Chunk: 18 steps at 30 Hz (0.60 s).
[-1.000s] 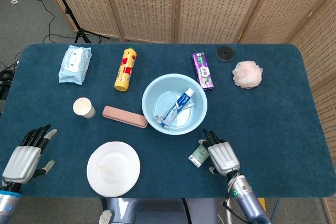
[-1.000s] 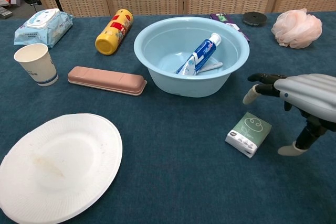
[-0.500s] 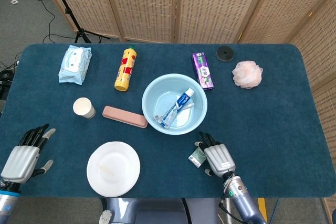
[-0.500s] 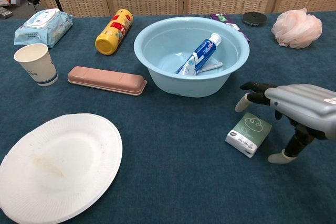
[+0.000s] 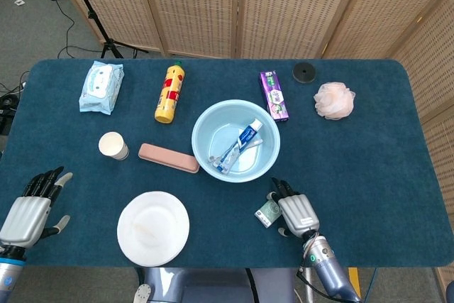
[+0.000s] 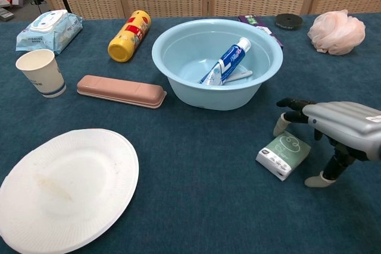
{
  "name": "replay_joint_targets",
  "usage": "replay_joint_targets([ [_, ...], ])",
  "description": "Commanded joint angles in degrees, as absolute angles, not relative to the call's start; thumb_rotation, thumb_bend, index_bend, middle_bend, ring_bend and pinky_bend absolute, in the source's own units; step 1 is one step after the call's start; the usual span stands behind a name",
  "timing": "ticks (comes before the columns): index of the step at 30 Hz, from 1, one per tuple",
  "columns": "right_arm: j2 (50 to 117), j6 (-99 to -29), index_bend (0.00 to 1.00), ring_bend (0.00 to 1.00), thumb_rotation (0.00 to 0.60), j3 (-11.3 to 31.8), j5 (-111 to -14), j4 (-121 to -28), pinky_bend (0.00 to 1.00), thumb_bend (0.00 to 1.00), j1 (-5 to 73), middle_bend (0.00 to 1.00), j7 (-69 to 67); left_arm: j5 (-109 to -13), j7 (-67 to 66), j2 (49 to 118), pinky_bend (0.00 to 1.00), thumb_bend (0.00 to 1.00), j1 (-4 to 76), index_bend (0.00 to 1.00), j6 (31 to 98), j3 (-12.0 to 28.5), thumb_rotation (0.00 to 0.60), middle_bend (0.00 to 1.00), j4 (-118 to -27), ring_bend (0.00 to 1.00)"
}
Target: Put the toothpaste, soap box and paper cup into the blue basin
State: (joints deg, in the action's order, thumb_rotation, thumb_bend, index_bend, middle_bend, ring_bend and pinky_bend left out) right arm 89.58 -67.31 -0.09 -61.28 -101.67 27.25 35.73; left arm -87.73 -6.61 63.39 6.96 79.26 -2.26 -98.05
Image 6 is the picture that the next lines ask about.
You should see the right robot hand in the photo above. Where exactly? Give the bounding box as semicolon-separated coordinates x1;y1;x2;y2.
273;98;381;189

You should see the white paper plate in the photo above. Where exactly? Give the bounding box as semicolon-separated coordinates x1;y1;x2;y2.
0;128;140;254

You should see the dark blue table mat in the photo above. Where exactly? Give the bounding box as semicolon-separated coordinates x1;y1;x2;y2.
0;12;381;254

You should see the yellow bottle with red label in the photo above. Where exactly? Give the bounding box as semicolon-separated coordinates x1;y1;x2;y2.
107;10;152;64

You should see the light blue wet wipes pack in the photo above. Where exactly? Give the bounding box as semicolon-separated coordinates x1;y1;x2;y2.
15;9;83;55

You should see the pink mesh bath pouf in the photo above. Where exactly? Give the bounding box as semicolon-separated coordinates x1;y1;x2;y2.
307;9;366;56

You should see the green tissue pack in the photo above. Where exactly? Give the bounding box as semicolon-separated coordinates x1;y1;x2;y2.
255;130;313;181

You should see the purple toothpaste box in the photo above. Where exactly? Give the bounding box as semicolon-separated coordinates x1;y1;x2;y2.
238;14;285;49

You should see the light blue plastic basin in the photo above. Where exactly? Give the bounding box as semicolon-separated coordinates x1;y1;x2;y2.
151;18;284;111

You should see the white paper cup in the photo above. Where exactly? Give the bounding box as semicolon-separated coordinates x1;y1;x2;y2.
15;49;67;99

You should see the pink toothbrush case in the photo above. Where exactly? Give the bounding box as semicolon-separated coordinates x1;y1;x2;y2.
76;74;168;109

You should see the black round disc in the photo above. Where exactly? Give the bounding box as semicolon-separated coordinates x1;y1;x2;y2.
274;12;304;31

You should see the blue white toothpaste tube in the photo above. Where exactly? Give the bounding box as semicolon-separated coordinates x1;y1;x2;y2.
198;37;251;86

